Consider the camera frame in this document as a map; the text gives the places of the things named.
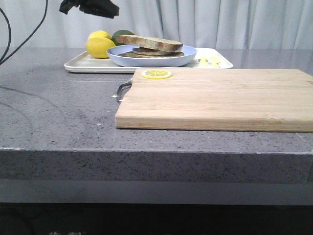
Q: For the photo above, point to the black gripper finger overhead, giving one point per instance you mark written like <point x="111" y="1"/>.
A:
<point x="103" y="8"/>
<point x="66" y="5"/>

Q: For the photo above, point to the bread slice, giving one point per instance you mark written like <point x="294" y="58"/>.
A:
<point x="151" y="42"/>
<point x="135" y="55"/>

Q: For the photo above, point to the light blue plate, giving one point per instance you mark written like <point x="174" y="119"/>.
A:
<point x="114" y="54"/>

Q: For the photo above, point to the white serving tray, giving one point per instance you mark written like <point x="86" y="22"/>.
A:
<point x="85" y="63"/>

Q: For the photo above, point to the rear yellow lemon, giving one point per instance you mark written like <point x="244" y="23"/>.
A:
<point x="100" y="34"/>

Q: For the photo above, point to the yellow lemon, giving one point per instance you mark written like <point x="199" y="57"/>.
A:
<point x="97" y="47"/>
<point x="100" y="34"/>

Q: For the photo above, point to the green lime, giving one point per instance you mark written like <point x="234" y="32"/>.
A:
<point x="120" y="32"/>

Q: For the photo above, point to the front yellow lemon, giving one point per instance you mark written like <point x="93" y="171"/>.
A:
<point x="97" y="47"/>

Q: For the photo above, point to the lemon slice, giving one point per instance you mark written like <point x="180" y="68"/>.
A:
<point x="156" y="74"/>

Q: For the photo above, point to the white curtain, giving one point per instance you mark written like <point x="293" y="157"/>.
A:
<point x="222" y="24"/>

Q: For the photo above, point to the wooden cutting board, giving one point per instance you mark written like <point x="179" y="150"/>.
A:
<point x="279" y="100"/>

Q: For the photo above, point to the metal cutting board handle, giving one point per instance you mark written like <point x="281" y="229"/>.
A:
<point x="122" y="90"/>

